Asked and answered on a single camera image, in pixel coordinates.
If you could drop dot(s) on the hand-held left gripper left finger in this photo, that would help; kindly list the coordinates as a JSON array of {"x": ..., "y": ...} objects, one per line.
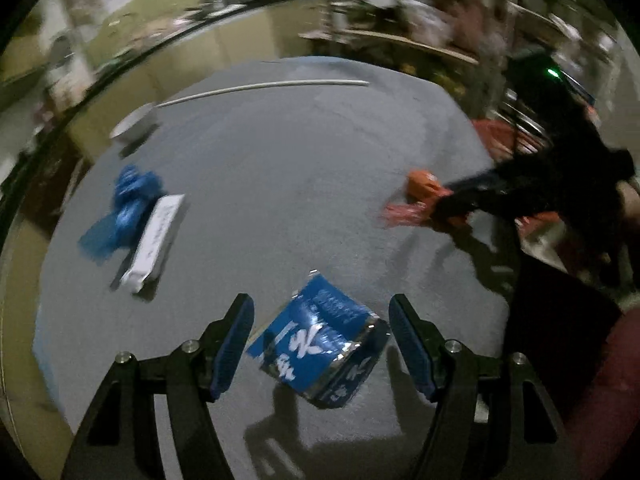
[{"x": 232, "y": 345}]

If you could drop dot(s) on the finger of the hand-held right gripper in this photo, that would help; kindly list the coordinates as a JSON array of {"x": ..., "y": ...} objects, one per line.
[
  {"x": 470, "y": 210},
  {"x": 475, "y": 182}
]

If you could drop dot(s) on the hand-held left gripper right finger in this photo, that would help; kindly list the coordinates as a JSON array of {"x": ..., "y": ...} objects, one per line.
[{"x": 412, "y": 345}]

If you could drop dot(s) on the red plastic basket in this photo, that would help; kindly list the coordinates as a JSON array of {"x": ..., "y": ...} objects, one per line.
[{"x": 492, "y": 137}]

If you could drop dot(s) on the blue foil snack packet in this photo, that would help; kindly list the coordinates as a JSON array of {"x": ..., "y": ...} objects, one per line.
[{"x": 310, "y": 340}]

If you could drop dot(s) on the white box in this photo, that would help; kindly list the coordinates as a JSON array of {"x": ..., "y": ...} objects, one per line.
[{"x": 155, "y": 240}]

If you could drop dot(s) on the blue plastic bag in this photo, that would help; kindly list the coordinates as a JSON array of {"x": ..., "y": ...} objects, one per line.
[{"x": 127, "y": 205}]

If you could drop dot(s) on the person's right forearm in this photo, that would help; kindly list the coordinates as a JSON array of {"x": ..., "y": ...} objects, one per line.
[{"x": 610, "y": 400}]

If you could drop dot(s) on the cluttered storage rack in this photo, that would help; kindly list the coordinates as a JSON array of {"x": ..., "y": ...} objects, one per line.
[{"x": 400, "y": 45}]

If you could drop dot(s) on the round grey-covered table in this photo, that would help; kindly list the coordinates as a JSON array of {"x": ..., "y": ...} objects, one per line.
[{"x": 300, "y": 185}]

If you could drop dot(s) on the thin white rod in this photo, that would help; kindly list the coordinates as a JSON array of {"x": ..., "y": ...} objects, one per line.
[{"x": 260, "y": 86}]

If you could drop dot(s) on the white bowl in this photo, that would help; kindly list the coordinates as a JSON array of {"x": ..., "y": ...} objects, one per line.
[{"x": 132, "y": 125}]

